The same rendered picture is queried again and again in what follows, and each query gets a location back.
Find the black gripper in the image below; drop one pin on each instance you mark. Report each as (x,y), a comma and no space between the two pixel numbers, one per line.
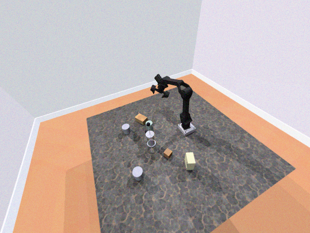
(153,89)

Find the small orange-brown cube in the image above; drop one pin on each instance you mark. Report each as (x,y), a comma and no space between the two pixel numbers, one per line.
(167,153)

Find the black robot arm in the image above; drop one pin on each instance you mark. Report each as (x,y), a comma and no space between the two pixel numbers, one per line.
(185,94)

